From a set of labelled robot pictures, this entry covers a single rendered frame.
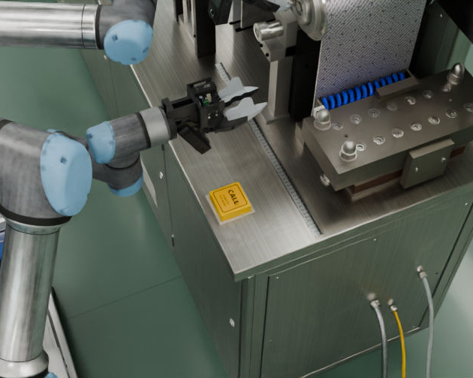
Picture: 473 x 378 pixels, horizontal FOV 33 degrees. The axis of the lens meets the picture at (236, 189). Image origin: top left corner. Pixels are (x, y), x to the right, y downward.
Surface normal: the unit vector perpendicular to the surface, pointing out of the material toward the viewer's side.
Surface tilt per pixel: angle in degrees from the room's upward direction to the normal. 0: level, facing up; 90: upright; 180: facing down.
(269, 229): 0
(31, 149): 8
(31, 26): 47
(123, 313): 0
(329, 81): 90
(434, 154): 90
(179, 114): 90
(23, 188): 54
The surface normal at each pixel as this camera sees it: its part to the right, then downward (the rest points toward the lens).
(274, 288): 0.40, 0.75
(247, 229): 0.01, -0.58
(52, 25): -0.03, 0.21
